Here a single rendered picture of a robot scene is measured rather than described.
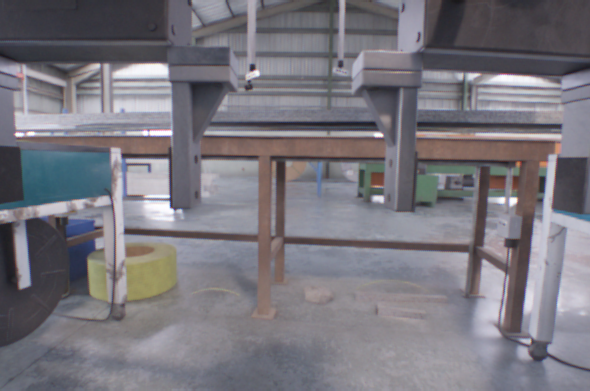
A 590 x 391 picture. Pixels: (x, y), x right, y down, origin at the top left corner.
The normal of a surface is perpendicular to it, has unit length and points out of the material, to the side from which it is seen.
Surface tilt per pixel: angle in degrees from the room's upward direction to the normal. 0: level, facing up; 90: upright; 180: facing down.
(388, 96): 90
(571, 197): 90
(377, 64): 90
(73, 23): 90
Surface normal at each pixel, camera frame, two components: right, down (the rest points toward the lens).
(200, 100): 0.03, 0.11
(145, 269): 0.66, 0.09
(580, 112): -1.00, -0.02
